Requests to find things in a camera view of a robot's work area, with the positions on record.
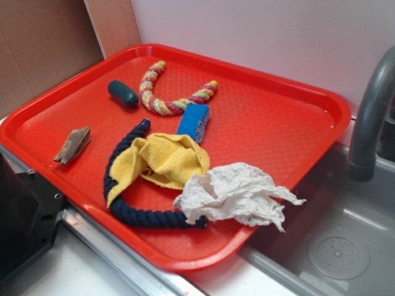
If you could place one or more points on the red plastic tray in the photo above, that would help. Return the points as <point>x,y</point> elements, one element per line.
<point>281,126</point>

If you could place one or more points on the yellow cloth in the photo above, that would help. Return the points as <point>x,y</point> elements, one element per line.
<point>167,160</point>

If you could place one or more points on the grey toy faucet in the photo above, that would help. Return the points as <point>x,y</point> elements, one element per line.
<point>373,133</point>

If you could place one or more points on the brown wood chip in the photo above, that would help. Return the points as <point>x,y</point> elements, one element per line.
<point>73,146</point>

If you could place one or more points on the brown cardboard panel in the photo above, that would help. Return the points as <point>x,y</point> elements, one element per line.
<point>44,43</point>

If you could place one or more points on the white crumpled paper towel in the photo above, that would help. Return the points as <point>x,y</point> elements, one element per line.
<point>237,191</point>

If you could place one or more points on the blue sponge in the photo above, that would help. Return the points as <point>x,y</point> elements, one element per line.
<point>194,122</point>

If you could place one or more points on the dark green capsule block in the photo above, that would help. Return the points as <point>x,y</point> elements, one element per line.
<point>123,93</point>

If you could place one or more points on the grey toy sink basin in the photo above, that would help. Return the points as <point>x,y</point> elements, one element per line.
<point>340,241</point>

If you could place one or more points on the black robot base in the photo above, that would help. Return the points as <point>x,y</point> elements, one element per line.
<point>31,208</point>

